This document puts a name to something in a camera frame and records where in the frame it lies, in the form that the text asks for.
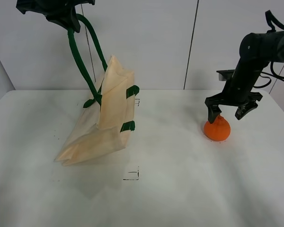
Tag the white linen bag green handles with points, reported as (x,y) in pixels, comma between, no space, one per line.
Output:
(107,119)

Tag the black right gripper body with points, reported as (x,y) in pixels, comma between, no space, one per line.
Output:
(237,90)

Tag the orange fruit with stem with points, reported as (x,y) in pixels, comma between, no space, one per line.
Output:
(219,130)

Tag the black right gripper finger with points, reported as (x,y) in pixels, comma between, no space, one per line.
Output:
(213,112)
(245,109)

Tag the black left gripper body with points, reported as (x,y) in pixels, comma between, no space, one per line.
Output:
(60,12)

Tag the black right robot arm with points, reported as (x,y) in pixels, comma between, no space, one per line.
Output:
(257,51)

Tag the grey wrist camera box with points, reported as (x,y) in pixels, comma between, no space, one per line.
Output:
(224,75)

